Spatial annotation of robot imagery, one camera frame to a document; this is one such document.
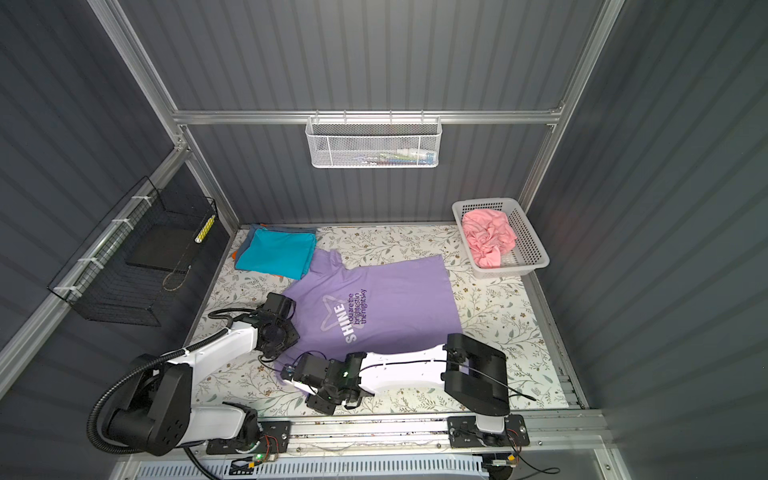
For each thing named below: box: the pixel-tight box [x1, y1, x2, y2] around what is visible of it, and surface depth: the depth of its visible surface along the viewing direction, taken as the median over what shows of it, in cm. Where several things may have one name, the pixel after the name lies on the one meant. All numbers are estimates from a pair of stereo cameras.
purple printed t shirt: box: [274, 250, 463, 376], surface depth 100 cm
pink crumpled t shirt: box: [462, 209, 517, 268], surface depth 114 cm
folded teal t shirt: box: [235, 228, 317, 280], surface depth 109 cm
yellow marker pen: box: [194, 214, 216, 244], surface depth 83 cm
